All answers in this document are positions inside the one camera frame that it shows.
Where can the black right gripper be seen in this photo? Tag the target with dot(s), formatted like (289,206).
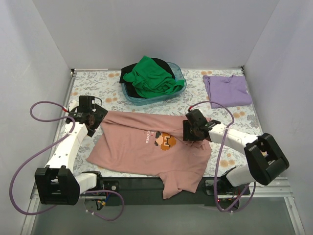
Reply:
(187,130)

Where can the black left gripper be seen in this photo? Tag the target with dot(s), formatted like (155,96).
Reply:
(99,118)

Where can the pink graphic t-shirt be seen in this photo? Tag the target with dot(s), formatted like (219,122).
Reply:
(153,145)

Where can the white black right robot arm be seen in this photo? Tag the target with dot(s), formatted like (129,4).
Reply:
(265,159)

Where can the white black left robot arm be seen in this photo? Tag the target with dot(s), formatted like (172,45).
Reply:
(55,182)

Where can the floral patterned table mat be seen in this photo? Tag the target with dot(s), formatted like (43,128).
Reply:
(105,85)

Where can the black t-shirt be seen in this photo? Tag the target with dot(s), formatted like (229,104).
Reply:
(130,71)

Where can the folded purple t-shirt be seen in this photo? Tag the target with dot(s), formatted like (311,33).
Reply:
(227,91)

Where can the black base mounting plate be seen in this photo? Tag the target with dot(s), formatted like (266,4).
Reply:
(139,191)

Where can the green t-shirt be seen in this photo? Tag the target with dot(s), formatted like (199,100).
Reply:
(151,78)

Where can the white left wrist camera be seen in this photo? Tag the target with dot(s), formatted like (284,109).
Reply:
(71,106)

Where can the aluminium frame rail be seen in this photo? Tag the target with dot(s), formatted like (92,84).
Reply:
(271,211)

